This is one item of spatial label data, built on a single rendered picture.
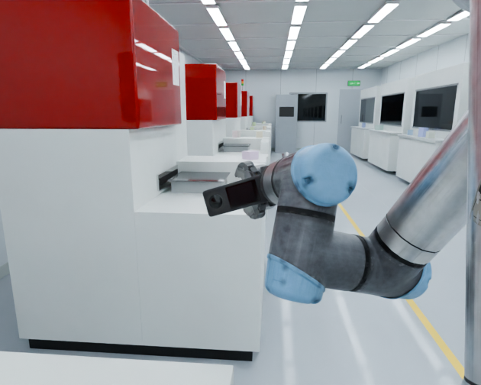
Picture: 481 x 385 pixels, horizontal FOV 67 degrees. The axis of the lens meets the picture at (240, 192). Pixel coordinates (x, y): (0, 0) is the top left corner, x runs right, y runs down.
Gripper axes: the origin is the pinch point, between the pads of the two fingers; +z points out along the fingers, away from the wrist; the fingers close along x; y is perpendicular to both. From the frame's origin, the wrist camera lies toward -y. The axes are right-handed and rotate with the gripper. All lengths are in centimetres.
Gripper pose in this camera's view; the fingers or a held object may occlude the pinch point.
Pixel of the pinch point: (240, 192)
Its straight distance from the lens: 75.0
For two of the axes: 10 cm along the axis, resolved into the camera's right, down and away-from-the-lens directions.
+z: -2.4, 0.5, 9.7
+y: 9.4, -2.3, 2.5
